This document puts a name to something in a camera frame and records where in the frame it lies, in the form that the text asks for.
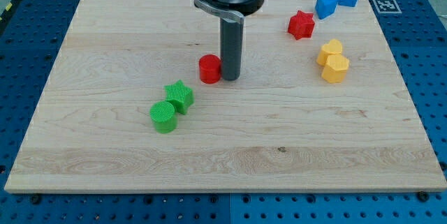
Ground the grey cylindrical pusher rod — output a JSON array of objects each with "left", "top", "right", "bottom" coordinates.
[{"left": 220, "top": 19, "right": 243, "bottom": 81}]

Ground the red cylinder block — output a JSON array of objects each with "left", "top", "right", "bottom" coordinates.
[{"left": 198, "top": 54, "right": 221, "bottom": 84}]

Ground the red star block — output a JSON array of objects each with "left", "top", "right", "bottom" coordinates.
[{"left": 287, "top": 10, "right": 315, "bottom": 40}]

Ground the green star block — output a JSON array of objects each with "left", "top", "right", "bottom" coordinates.
[{"left": 164, "top": 80, "right": 194, "bottom": 114}]

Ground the blue triangular block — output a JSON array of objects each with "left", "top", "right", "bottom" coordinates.
[{"left": 315, "top": 0, "right": 338, "bottom": 20}]

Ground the yellow heart block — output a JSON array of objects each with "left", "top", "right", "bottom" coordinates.
[{"left": 316, "top": 39, "right": 343, "bottom": 66}]

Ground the green cylinder block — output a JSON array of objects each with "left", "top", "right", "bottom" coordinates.
[{"left": 149, "top": 101, "right": 177, "bottom": 133}]

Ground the yellow pentagon block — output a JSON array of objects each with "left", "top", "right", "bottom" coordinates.
[{"left": 321, "top": 54, "right": 350, "bottom": 83}]

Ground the wooden board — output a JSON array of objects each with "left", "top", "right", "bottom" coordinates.
[{"left": 5, "top": 0, "right": 446, "bottom": 194}]

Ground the fiducial marker tag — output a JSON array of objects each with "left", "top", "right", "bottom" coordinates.
[{"left": 372, "top": 0, "right": 402, "bottom": 15}]

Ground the yellow black hazard tape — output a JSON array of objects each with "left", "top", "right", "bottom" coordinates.
[{"left": 1, "top": 0, "right": 22, "bottom": 23}]

